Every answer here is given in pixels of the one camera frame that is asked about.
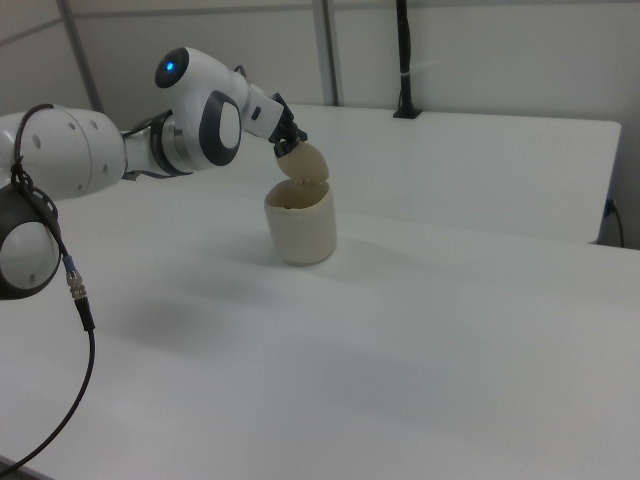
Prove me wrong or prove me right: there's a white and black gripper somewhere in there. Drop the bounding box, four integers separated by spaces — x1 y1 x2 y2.
242 85 309 158

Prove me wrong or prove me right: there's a beige trash bin lid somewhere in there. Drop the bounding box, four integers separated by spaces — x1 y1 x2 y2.
274 142 330 188

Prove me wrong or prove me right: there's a beige lidded trash bin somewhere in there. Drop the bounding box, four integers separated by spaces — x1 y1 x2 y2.
263 142 338 267

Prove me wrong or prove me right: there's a black clamped pole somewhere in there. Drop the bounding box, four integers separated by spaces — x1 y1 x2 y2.
392 0 425 120

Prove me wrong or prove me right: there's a black arm cable with connector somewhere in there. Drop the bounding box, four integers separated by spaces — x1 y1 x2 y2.
0 103 98 476

